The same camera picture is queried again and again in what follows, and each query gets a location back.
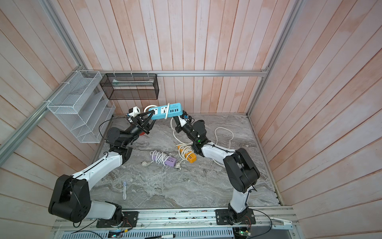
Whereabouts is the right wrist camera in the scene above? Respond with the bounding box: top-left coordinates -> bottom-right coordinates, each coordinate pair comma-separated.
179,111 -> 192,127

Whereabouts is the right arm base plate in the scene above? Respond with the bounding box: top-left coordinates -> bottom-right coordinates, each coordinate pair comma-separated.
215,208 -> 256,226

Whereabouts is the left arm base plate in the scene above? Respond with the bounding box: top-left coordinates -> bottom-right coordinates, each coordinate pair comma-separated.
96,211 -> 139,228

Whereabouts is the orange power strip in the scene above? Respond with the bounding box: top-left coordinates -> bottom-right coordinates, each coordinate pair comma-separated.
177,144 -> 197,163

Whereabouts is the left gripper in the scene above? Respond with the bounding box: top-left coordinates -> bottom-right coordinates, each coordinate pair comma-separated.
122,110 -> 158,146

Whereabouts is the black marker pen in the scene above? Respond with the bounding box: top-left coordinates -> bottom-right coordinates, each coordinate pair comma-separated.
145,234 -> 176,239

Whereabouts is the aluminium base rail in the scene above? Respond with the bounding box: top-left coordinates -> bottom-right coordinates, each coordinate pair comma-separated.
49,206 -> 305,239

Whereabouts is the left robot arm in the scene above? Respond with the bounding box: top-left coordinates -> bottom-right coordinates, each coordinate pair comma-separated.
48,110 -> 155,227

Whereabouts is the horizontal aluminium wall rail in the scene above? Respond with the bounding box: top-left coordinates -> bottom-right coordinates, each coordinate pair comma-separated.
82,70 -> 268,77

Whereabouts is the white cord of purple strip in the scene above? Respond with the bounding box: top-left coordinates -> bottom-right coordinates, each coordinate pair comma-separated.
141,150 -> 171,167

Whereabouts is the purple power strip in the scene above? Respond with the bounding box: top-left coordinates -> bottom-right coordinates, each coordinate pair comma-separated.
150,150 -> 177,167

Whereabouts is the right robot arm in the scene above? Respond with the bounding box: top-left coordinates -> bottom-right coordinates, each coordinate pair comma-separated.
172,112 -> 261,225

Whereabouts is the white cord of orange strip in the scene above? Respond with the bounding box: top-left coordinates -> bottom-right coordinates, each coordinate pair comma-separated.
174,144 -> 195,170

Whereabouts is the black mesh basket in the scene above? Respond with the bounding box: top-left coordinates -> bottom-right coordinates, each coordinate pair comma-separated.
100,73 -> 159,100

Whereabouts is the white wire mesh shelf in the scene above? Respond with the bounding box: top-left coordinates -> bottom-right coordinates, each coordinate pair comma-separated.
47,71 -> 115,143

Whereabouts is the teal power strip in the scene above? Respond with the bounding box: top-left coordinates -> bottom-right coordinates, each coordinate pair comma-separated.
148,103 -> 183,120

